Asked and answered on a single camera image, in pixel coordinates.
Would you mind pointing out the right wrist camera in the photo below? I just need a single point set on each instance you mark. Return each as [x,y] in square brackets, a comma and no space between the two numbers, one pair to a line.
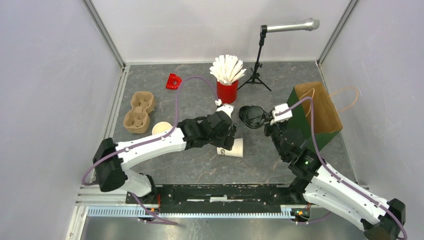
[280,113]

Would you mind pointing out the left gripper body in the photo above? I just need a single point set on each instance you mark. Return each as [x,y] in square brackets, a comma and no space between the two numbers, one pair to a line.
[223,140]

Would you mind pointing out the single white paper cup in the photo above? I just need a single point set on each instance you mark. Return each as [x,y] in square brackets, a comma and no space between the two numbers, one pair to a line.
[237,149]

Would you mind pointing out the black mini tripod stand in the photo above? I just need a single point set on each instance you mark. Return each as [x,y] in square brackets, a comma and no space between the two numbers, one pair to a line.
[254,79]

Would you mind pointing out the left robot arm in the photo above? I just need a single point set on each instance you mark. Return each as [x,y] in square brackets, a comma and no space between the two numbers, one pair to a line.
[113,162]

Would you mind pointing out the silver microphone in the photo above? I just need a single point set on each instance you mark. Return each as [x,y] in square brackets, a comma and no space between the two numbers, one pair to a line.
[309,24]

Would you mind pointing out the green paper bag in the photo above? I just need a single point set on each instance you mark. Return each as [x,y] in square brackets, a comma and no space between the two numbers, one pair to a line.
[321,122]

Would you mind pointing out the red plastic letter d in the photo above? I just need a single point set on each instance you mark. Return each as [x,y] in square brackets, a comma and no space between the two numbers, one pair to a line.
[173,82]

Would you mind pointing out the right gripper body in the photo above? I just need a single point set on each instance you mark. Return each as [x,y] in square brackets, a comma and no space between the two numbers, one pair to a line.
[275,131]

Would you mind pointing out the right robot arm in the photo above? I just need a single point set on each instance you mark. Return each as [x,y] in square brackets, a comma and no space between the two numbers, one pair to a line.
[318,183]

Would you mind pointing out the brown cardboard cup carrier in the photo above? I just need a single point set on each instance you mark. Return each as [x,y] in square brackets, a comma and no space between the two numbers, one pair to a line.
[137,120]

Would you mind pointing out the white paper cup stack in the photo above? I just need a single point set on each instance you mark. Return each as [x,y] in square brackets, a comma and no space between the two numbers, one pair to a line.
[161,127]

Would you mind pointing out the red cylindrical holder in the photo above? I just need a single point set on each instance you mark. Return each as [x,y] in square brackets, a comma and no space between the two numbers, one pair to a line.
[227,93]

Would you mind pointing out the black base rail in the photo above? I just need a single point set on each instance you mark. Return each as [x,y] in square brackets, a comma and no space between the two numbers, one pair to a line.
[224,198]

